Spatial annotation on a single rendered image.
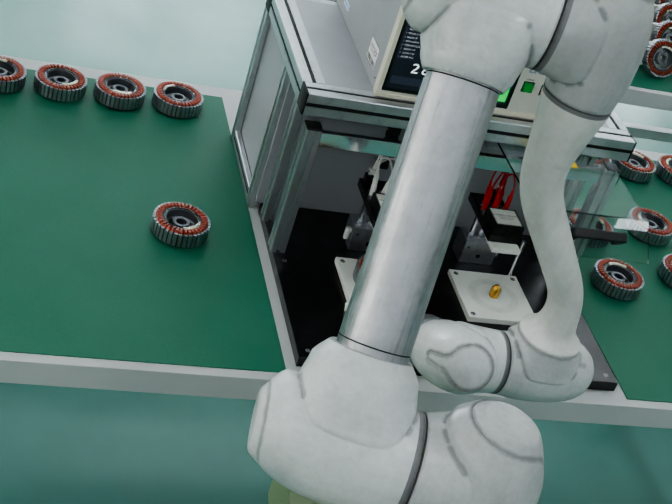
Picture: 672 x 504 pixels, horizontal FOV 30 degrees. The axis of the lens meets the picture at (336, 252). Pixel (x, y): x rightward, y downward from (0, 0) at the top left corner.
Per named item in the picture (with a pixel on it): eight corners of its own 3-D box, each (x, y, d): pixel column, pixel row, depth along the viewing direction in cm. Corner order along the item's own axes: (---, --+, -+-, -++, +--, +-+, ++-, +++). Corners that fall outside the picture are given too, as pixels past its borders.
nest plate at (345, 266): (423, 317, 239) (425, 312, 238) (349, 310, 234) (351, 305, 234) (404, 268, 251) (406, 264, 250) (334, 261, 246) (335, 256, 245)
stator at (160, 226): (138, 222, 242) (142, 206, 240) (183, 210, 249) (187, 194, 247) (173, 255, 236) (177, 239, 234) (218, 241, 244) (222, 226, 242)
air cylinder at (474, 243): (491, 265, 261) (500, 244, 257) (458, 261, 258) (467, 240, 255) (484, 250, 264) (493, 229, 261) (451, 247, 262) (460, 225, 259)
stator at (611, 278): (643, 306, 268) (650, 293, 266) (595, 296, 266) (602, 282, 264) (632, 275, 277) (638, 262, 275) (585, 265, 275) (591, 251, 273)
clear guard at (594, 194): (647, 265, 231) (661, 239, 227) (530, 251, 223) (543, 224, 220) (586, 167, 256) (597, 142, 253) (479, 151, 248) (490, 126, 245)
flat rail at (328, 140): (604, 185, 250) (610, 173, 248) (308, 145, 231) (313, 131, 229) (602, 182, 251) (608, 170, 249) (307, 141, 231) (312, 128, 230)
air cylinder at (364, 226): (382, 253, 253) (390, 231, 250) (347, 249, 251) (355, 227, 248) (377, 238, 257) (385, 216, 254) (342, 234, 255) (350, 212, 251)
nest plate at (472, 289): (536, 328, 247) (538, 323, 246) (467, 321, 242) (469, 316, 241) (513, 280, 258) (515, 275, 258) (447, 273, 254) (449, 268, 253)
